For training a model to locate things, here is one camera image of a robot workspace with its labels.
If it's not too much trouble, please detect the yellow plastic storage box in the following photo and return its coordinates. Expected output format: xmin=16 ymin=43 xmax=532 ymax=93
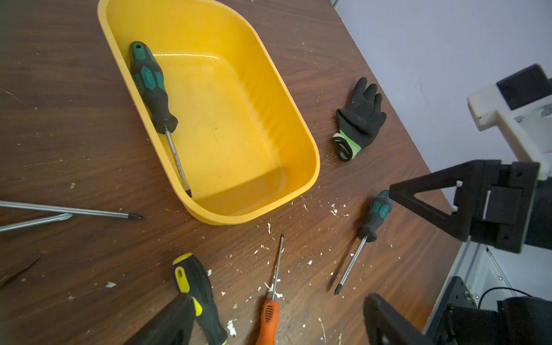
xmin=98 ymin=1 xmax=320 ymax=225

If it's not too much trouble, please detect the black work glove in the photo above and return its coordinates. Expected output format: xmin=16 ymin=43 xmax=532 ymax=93
xmin=331 ymin=77 xmax=387 ymax=162

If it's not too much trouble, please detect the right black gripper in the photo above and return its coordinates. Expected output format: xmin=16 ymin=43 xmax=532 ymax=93
xmin=389 ymin=160 xmax=551 ymax=254

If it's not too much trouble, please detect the green black screwdriver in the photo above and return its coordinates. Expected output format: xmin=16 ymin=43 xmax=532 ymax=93
xmin=334 ymin=190 xmax=393 ymax=296
xmin=129 ymin=41 xmax=193 ymax=197

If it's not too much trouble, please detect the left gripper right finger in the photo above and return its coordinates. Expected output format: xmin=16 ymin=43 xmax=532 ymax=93
xmin=363 ymin=293 xmax=431 ymax=345

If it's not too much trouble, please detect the black yellow thin screwdriver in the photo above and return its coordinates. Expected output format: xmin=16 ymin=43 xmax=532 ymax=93
xmin=0 ymin=253 xmax=42 ymax=288

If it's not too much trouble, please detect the black handled long screwdriver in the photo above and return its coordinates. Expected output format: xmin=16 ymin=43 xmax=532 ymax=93
xmin=0 ymin=213 xmax=73 ymax=232

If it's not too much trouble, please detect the large orange black screwdriver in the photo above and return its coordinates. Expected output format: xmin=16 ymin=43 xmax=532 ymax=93
xmin=1 ymin=201 xmax=144 ymax=220

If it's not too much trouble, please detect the black yellow grip screwdriver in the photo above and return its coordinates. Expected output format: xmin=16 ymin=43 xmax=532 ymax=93
xmin=172 ymin=253 xmax=228 ymax=345

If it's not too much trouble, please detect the orange handled screwdriver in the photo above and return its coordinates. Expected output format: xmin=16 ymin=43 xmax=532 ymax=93
xmin=255 ymin=234 xmax=285 ymax=345

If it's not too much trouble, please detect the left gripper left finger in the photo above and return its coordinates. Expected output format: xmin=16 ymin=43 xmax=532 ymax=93
xmin=124 ymin=294 xmax=196 ymax=345

